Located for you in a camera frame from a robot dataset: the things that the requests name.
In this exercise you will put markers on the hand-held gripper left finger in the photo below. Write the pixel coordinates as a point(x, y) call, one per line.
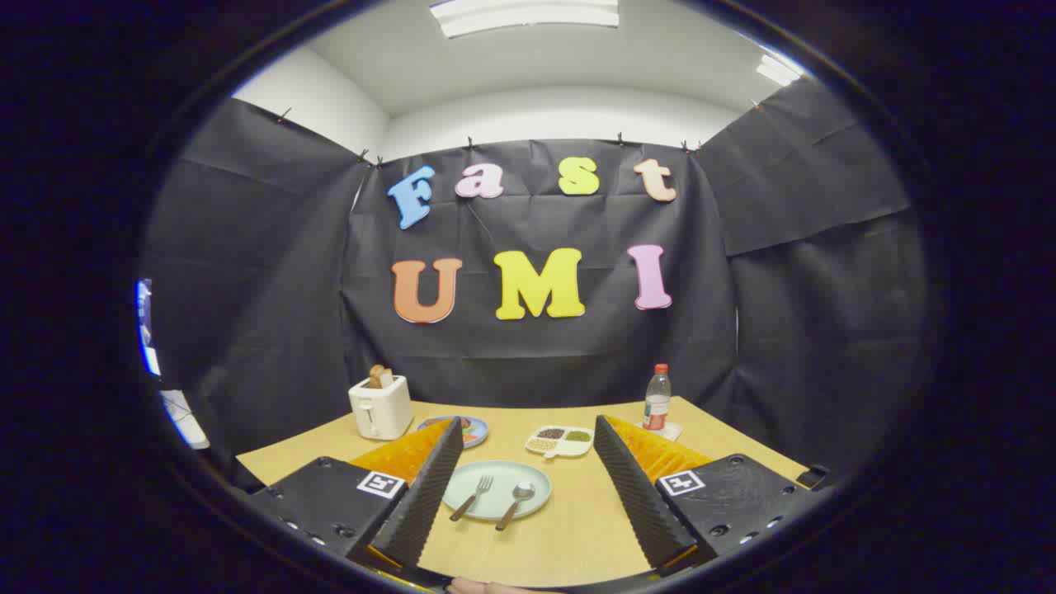
point(429, 495)

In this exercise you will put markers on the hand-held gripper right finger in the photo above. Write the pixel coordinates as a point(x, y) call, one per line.
point(635, 495)

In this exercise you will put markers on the white square coaster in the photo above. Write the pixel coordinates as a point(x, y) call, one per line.
point(672, 431)

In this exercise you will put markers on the pale green plate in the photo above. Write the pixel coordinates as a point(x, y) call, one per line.
point(503, 478)

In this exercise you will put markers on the white divided dish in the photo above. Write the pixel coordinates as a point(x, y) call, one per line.
point(573, 449)

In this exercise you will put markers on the blue plate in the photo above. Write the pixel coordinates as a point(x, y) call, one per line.
point(477, 433)

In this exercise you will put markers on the green beans heap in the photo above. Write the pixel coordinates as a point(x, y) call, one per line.
point(578, 436)

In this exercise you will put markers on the clear bottle with red cap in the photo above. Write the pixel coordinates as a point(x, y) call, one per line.
point(657, 404)

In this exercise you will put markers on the white toaster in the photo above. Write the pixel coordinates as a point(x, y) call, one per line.
point(384, 408)

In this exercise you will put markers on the dark brown beans heap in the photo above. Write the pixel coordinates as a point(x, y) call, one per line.
point(551, 433)

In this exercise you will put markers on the beige beans heap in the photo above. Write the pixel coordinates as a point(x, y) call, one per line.
point(541, 445)

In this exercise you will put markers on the toasted bread slice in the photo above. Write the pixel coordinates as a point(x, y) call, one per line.
point(379, 377)

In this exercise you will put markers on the black backdrop cloth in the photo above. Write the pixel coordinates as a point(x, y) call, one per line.
point(536, 355)

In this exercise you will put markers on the black chair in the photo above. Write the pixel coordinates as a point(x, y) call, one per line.
point(813, 477)

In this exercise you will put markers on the small ceiling light panel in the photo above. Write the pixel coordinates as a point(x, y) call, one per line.
point(778, 70)

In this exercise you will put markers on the long ceiling light panel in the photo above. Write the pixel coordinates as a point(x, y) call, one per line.
point(528, 16)

